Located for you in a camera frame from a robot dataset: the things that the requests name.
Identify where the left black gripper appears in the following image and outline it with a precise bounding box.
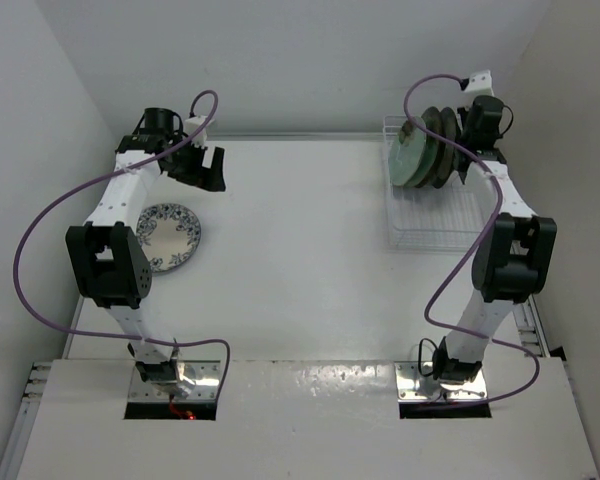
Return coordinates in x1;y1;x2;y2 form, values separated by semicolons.
164;135;224;192

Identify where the grey rimmed plate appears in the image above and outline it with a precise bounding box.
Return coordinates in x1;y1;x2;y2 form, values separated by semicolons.
416;106;445;188
432;107;460;189

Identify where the blue floral white plate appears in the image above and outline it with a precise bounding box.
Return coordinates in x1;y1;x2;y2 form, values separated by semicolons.
136;203;201;274

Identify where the teal flower plate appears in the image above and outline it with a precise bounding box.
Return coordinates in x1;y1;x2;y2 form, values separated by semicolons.
411;138;438;187
388;116;426;187

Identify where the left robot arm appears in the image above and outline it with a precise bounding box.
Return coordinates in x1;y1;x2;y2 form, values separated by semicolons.
65;108;226;396

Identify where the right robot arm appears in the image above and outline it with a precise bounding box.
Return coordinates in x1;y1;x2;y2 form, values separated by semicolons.
432;95;557;384

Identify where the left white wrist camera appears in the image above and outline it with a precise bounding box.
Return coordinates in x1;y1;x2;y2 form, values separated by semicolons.
183;115;208;147

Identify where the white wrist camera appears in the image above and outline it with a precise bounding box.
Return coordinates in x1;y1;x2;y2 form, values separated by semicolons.
183;115;208;147
460;70;494;96

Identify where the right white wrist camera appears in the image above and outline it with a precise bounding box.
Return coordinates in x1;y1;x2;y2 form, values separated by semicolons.
460;70;494;96

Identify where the white wire dish rack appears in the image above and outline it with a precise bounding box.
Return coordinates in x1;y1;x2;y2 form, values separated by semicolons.
382;115;485;253

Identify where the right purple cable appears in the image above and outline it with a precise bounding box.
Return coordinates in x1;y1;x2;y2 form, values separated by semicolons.
403;73;540;407

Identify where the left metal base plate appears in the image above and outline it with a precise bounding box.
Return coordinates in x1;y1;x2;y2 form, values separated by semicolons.
127;360;220;403

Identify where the metal base plate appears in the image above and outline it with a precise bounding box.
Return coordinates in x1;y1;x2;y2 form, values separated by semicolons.
394;361;487;403
127;360;220;403

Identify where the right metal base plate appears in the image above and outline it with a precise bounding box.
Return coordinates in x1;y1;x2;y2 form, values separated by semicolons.
394;361;487;403

